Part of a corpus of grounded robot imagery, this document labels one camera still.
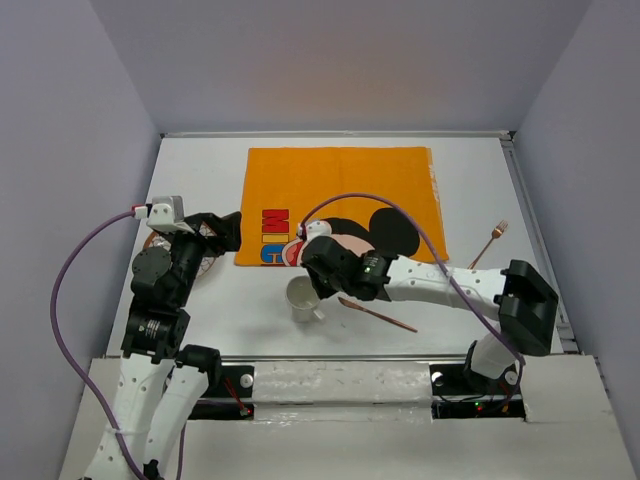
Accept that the copper fork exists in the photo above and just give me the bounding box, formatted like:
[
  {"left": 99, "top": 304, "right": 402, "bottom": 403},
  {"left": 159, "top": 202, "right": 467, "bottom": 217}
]
[{"left": 468, "top": 220, "right": 509, "bottom": 270}]

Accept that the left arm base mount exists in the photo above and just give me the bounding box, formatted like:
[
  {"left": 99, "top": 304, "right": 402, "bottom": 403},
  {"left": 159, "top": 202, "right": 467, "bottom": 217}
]
[{"left": 189, "top": 364, "right": 255, "bottom": 421}]

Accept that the white ceramic mug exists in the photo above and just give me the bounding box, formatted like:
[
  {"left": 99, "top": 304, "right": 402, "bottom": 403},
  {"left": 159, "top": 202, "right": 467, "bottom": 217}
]
[{"left": 285, "top": 276, "right": 325, "bottom": 323}]

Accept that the yellow Mickey Mouse cloth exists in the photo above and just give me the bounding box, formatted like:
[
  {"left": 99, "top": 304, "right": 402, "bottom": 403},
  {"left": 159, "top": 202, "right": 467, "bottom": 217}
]
[{"left": 235, "top": 147, "right": 449, "bottom": 267}]

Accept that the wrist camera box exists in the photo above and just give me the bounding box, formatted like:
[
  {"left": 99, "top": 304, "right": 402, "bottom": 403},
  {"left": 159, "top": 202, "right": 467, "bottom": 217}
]
[
  {"left": 146, "top": 195, "right": 195, "bottom": 234},
  {"left": 296, "top": 219, "right": 332, "bottom": 243}
]

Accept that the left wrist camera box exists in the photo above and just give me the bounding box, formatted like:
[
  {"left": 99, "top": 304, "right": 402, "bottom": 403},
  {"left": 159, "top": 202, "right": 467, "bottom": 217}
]
[{"left": 146, "top": 195, "right": 195, "bottom": 234}]

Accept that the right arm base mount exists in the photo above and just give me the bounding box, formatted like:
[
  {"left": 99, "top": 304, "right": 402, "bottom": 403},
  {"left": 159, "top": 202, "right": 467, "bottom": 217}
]
[{"left": 430, "top": 363, "right": 526, "bottom": 420}]

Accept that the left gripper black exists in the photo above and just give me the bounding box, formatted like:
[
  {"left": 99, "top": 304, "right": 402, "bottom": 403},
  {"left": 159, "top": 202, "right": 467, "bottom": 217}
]
[{"left": 164, "top": 210, "right": 242, "bottom": 304}]

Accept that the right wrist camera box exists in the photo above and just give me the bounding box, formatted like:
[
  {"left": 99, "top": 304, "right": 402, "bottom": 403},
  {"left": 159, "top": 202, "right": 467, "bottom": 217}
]
[{"left": 296, "top": 219, "right": 332, "bottom": 243}]

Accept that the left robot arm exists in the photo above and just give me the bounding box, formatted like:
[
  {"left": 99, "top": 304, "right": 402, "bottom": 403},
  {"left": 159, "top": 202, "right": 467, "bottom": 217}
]
[{"left": 84, "top": 212, "right": 241, "bottom": 479}]

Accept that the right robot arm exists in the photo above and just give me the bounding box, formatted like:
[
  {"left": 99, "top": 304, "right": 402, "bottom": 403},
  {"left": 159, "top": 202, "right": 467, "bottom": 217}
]
[{"left": 300, "top": 236, "right": 559, "bottom": 392}]

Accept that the copper knife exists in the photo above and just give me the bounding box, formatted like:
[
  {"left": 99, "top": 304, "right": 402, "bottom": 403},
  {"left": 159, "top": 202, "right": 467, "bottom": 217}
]
[{"left": 338, "top": 297, "right": 418, "bottom": 333}]

